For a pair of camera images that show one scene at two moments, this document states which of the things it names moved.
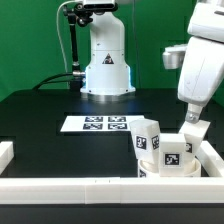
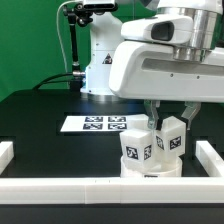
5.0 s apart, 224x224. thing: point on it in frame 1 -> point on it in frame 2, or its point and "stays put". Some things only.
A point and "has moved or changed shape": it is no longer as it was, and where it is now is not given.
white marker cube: x=146 y=137 has moved or changed shape
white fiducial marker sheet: x=98 y=123 stays put
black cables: x=50 y=78 stays put
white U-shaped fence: x=114 y=190 stays put
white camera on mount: x=100 y=5 stays put
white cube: x=171 y=154 -> x=137 y=121
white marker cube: x=194 y=133 -> x=170 y=141
